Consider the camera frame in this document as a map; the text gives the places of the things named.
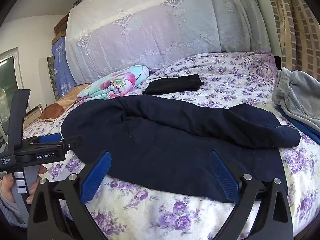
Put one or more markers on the blue garment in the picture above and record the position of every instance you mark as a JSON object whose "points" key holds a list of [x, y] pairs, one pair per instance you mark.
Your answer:
{"points": [[308, 133]]}

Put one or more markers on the bed with purple floral sheet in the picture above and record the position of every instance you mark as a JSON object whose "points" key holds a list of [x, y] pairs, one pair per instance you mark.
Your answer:
{"points": [[175, 220]]}

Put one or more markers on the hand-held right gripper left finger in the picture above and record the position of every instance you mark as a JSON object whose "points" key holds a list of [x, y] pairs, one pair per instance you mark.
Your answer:
{"points": [[96, 177]]}

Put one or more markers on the brown pillow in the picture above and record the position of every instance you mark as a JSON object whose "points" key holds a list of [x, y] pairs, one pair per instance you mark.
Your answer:
{"points": [[57, 107]]}

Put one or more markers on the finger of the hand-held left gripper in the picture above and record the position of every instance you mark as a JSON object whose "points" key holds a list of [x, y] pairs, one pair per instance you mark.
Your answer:
{"points": [[71, 143], [50, 138]]}

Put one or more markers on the wooden box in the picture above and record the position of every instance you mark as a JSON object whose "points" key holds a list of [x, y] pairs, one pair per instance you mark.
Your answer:
{"points": [[61, 27]]}

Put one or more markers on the person's left forearm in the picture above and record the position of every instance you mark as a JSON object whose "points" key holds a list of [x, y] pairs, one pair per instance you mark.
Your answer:
{"points": [[10, 215]]}

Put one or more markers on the blue storage bag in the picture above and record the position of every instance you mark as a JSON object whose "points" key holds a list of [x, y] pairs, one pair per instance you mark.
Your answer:
{"points": [[60, 65]]}

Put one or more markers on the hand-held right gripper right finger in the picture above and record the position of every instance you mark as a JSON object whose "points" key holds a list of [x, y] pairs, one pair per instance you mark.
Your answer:
{"points": [[225, 180]]}

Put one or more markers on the black folded cloth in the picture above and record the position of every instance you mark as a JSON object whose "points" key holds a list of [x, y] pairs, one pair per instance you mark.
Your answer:
{"points": [[172, 83]]}

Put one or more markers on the window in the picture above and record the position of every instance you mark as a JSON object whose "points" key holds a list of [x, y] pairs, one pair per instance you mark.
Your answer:
{"points": [[7, 80]]}

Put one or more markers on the folded teal floral blanket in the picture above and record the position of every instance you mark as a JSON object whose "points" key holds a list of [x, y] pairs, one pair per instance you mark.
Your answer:
{"points": [[117, 82]]}

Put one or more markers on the landscape wall poster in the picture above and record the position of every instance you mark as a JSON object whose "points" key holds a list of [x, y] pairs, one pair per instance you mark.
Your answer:
{"points": [[48, 77]]}

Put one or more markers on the beige patterned curtain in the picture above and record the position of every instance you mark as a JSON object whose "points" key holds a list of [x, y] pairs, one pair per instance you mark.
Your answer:
{"points": [[292, 25]]}

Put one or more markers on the white lace cover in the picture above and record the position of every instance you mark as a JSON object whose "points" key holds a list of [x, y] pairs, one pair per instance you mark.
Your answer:
{"points": [[155, 30]]}

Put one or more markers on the person's left hand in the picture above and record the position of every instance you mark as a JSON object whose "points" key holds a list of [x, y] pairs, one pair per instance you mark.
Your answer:
{"points": [[7, 188]]}

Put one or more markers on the navy blue pants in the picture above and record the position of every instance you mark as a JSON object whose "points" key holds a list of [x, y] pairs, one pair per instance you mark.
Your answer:
{"points": [[162, 142]]}

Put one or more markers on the grey garment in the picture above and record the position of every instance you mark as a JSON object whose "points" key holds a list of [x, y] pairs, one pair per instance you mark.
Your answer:
{"points": [[297, 92]]}

